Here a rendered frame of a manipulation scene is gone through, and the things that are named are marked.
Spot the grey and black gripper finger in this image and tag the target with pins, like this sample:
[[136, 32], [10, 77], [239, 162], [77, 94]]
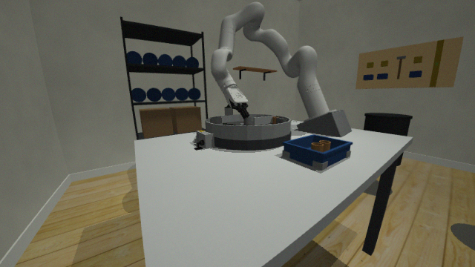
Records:
[[244, 106], [239, 109]]

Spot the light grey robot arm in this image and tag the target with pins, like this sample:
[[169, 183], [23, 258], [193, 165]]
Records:
[[305, 58]]

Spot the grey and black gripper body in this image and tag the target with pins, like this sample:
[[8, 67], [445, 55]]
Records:
[[235, 95]]

